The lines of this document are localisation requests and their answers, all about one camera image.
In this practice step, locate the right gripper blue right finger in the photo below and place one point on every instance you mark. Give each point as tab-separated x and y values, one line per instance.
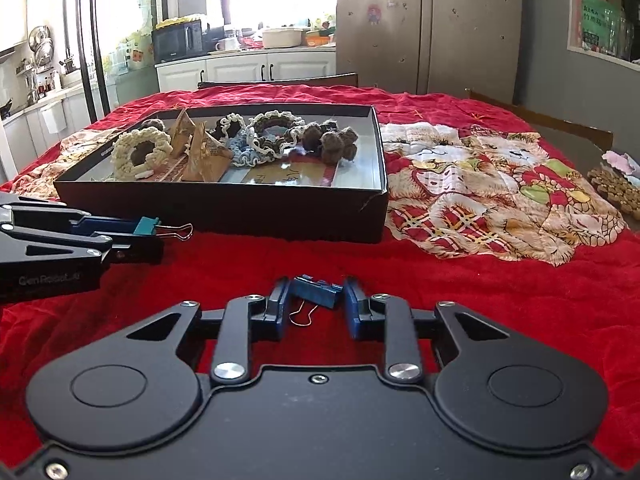
386	318

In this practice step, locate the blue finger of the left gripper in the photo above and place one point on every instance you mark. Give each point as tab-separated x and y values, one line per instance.
94	225
132	248

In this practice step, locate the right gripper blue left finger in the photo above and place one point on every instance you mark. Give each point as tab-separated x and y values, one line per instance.
245	320

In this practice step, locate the teal binder clip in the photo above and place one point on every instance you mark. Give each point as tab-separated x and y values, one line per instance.
153	227

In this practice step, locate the blue binder clip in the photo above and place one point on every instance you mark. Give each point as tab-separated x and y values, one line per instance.
317	293

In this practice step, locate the cream knitted scrunchie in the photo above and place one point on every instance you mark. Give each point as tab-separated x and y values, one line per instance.
138	153

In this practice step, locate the light blue knitted scrunchie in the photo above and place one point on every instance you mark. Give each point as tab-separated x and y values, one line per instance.
244	155

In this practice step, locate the brown white-edged scrunchie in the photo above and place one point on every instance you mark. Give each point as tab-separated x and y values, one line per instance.
272	133

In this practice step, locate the brown fuzzy hair claw small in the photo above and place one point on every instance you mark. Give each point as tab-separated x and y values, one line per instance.
338	145

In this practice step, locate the black white-edged scrunchie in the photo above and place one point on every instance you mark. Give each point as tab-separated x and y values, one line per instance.
227	127

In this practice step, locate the black shallow cardboard box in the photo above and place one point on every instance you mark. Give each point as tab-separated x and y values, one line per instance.
352	209

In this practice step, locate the colourful booklet in box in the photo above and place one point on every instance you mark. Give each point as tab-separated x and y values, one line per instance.
295	170

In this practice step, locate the white kitchen cabinet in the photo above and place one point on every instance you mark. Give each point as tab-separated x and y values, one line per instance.
247	66

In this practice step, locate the black microwave oven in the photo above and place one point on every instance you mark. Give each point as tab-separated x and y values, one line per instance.
177	41

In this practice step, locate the red quilted bedspread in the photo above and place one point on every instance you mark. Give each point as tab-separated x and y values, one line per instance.
588	307

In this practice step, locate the dark wooden chair back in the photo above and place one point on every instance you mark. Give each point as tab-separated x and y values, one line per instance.
348	79

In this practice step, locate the cream plastic basin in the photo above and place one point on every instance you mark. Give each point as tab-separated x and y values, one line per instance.
283	37

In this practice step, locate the brown beaded mat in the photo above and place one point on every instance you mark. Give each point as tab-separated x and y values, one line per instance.
616	190

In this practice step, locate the stainless steel refrigerator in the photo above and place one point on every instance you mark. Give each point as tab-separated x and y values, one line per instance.
431	46

